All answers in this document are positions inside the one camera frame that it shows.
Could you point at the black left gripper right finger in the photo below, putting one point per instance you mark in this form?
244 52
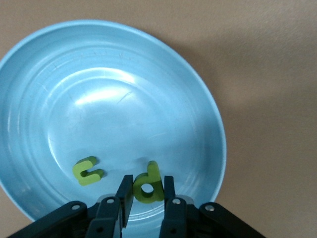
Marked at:
178 218

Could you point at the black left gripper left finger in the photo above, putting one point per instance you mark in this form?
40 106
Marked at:
104 215

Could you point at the green lowercase letter p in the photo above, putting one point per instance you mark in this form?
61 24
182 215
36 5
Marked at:
154 176

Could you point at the green lowercase letter n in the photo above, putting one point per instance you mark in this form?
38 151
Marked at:
79 173

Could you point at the blue plate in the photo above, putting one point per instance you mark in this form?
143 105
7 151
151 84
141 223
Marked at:
111 111

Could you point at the brown table cover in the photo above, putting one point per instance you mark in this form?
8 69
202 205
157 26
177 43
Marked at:
272 99

